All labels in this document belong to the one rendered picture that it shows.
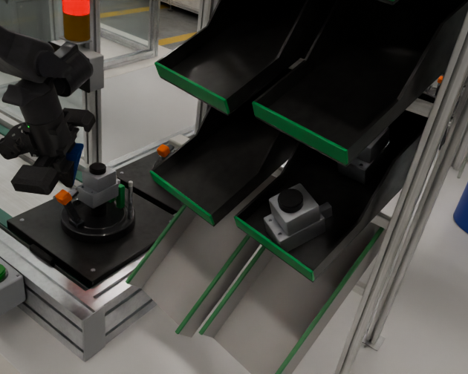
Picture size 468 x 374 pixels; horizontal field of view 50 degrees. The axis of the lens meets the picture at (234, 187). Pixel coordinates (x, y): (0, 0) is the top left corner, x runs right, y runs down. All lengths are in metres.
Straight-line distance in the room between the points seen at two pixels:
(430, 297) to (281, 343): 0.52
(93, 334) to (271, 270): 0.32
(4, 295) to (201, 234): 0.35
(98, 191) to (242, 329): 0.37
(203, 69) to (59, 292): 0.45
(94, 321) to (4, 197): 0.44
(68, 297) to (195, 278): 0.22
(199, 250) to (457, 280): 0.67
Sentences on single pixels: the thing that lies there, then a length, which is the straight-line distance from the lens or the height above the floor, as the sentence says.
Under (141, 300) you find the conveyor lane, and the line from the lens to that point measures 0.95.
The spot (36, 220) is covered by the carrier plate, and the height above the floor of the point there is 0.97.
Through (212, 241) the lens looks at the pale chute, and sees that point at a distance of 0.81.
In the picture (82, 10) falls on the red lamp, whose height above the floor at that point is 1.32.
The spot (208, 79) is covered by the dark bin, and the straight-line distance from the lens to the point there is 0.64.
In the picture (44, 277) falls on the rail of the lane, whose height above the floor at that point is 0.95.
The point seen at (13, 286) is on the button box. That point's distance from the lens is 0.94.
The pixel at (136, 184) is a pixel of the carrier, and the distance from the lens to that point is 1.13.
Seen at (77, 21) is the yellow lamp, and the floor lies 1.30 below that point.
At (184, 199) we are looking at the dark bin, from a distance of 0.68.
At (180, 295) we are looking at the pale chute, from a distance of 0.81.
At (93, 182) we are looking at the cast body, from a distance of 0.95.
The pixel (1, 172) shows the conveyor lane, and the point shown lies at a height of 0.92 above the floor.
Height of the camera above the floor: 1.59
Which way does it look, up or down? 32 degrees down
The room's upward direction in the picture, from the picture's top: 9 degrees clockwise
